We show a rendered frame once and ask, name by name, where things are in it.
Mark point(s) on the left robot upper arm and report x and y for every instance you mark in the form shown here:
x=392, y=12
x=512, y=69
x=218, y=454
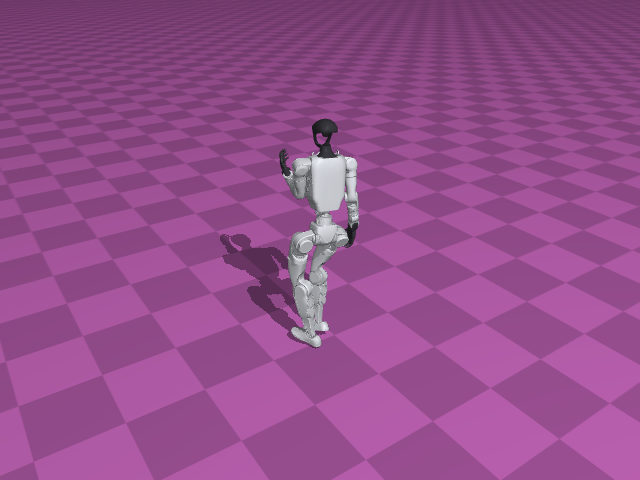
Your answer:
x=300, y=167

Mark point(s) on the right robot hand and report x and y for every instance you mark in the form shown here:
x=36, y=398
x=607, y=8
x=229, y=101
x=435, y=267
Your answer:
x=351, y=232

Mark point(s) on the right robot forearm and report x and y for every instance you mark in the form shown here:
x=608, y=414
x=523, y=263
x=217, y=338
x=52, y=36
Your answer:
x=353, y=213

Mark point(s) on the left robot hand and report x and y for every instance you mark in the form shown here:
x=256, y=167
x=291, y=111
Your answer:
x=285, y=170

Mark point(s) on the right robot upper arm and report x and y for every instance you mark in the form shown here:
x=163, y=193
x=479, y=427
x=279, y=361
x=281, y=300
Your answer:
x=351, y=180

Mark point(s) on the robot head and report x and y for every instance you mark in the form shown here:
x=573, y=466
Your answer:
x=326, y=127

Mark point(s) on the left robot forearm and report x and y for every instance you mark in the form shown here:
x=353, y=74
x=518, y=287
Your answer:
x=290, y=182

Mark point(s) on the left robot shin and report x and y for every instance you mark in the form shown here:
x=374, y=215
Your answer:
x=305, y=308

